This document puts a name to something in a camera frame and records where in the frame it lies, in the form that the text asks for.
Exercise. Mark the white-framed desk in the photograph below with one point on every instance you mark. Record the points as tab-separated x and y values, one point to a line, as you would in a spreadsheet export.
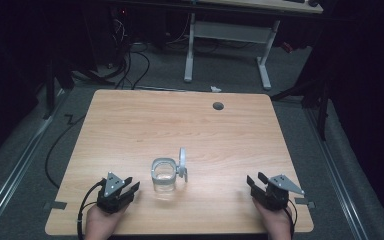
233	32

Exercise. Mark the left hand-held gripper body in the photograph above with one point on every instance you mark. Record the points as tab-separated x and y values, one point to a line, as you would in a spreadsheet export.
113	196

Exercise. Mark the metal floor rail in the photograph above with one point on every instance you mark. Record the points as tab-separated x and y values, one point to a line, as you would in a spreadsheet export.
338	176
13	181

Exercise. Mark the black stand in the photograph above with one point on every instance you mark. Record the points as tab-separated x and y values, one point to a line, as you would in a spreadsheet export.
315	91
50	90

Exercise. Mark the white scrap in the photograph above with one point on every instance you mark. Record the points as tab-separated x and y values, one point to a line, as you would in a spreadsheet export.
215	89

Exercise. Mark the grey tape strip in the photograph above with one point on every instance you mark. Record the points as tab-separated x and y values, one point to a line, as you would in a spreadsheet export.
56	205
304	201

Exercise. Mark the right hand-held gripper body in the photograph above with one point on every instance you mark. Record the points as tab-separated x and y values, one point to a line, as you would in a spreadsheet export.
275	198

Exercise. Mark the person's right hand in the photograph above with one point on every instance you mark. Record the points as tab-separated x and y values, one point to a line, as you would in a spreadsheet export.
278	223

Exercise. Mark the clear container with grey lid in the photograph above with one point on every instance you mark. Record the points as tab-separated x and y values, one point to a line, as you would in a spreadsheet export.
163	173

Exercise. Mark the person's left hand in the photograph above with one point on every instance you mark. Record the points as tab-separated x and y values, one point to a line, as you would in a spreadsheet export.
100	225

